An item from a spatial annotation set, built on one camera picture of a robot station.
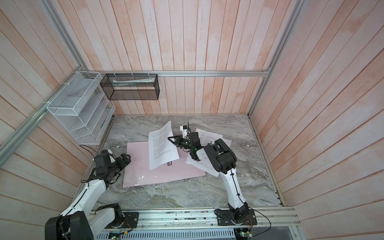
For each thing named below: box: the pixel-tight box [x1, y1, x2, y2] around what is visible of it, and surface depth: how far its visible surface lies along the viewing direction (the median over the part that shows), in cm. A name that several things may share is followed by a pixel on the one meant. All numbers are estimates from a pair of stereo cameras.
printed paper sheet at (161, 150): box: [148, 121, 180, 170], surface depth 96 cm
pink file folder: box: [122, 141, 206, 188], surface depth 91 cm
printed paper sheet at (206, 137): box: [195, 128, 224, 147], surface depth 110 cm
